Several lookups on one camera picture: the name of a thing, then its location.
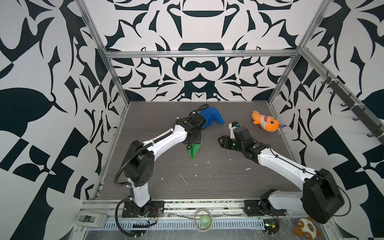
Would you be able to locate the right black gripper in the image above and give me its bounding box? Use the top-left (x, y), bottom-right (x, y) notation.
top-left (217, 134), bottom-right (246, 154)

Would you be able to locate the green square paper sheet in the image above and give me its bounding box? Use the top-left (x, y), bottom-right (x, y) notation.
top-left (187, 143), bottom-right (202, 160)

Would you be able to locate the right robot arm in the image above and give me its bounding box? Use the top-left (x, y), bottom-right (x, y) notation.
top-left (218, 127), bottom-right (351, 224)

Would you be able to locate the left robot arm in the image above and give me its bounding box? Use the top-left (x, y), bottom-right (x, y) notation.
top-left (114, 112), bottom-right (206, 208)

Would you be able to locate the blue crumpled cloth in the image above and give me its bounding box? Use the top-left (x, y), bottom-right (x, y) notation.
top-left (200, 107), bottom-right (225, 129)

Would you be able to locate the orange fish plush toy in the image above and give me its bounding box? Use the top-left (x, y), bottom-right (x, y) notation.
top-left (251, 111), bottom-right (285, 133)

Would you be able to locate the white tape roll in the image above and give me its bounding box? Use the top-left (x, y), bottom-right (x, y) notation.
top-left (193, 208), bottom-right (213, 232)

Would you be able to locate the small black electronics box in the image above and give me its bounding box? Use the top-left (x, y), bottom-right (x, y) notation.
top-left (263, 219), bottom-right (280, 236)

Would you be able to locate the brown white plush toy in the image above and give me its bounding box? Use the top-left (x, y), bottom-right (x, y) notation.
top-left (293, 217), bottom-right (323, 240)

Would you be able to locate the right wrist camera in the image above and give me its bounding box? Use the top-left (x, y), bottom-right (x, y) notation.
top-left (229, 122), bottom-right (240, 139)

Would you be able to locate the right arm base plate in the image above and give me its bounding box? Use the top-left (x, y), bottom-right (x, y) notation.
top-left (244, 200), bottom-right (287, 217)

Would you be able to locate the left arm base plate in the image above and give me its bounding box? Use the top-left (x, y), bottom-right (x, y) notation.
top-left (122, 200), bottom-right (165, 218)

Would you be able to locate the black base cable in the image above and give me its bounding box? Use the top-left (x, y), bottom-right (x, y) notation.
top-left (114, 198), bottom-right (158, 238)

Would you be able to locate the aluminium front rail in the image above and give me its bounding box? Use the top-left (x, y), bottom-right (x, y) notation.
top-left (78, 196), bottom-right (332, 220)

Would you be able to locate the black hook rail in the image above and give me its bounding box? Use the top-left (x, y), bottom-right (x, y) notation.
top-left (322, 72), bottom-right (384, 145)

